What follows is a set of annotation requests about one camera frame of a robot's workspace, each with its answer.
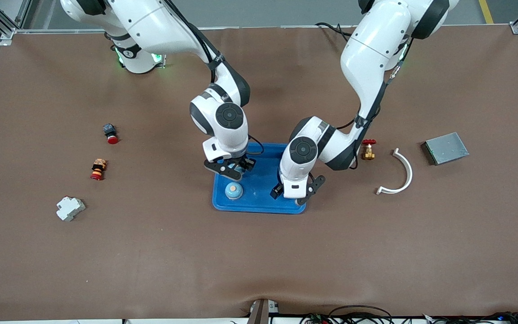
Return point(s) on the blue dome bell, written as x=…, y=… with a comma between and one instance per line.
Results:
x=234, y=191
x=237, y=169

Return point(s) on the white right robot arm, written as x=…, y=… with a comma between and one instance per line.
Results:
x=151, y=27

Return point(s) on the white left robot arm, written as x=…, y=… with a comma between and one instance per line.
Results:
x=371, y=54

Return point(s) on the blue plastic tray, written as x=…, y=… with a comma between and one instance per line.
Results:
x=259, y=189

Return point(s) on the brown table mat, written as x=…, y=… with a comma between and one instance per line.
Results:
x=259, y=261

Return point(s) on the white curved plastic clamp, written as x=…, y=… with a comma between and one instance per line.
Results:
x=409, y=173

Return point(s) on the red push button black body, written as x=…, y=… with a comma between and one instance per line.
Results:
x=110, y=133

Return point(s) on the red yellow emergency stop button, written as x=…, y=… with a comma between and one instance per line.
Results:
x=98, y=169

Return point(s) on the silver metal power supply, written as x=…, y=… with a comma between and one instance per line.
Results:
x=447, y=148

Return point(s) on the white circuit breaker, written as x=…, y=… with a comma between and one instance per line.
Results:
x=70, y=208

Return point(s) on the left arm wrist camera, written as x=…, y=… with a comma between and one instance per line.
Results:
x=311, y=189

